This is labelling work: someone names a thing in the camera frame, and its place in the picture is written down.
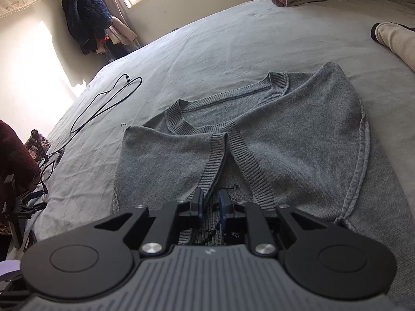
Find grey knit sweater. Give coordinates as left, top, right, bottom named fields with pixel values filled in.
left=113, top=62, right=414, bottom=305

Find black cable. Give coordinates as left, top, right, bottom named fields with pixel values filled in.
left=39, top=73, right=144, bottom=195

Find floral pouch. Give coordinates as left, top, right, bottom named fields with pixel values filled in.
left=25, top=129, right=50, bottom=163

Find black smartphone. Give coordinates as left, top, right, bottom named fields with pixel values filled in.
left=23, top=230, right=37, bottom=252

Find hanging dark clothes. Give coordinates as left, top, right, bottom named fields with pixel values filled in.
left=61, top=0, right=139, bottom=60

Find purple knit garment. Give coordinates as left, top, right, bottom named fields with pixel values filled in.
left=0, top=260, right=20, bottom=276

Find grey bed sheet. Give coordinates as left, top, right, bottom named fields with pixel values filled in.
left=27, top=0, right=414, bottom=240

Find folded beige garment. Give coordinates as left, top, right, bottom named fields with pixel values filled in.
left=371, top=22, right=415, bottom=71

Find person in red jacket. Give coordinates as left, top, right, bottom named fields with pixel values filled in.
left=0, top=118, right=42, bottom=234

